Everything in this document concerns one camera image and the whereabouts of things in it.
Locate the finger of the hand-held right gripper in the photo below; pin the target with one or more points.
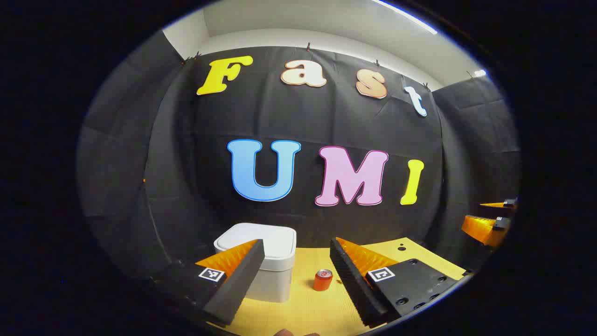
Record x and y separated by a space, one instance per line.
485 229
506 204

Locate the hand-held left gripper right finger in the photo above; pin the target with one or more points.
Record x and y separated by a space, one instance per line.
352 284

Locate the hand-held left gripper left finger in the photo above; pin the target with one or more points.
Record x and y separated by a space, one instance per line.
240 280

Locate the red pop can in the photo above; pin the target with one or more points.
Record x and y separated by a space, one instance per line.
322 280

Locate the white desktop garbage bin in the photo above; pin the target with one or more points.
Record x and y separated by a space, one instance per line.
277 245

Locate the wooden desktop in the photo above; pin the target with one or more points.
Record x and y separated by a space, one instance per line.
317 312

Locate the black backdrop cloth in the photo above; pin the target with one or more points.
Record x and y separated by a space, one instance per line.
186 163

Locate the short ceiling light strip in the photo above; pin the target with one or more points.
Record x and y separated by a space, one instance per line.
480 73

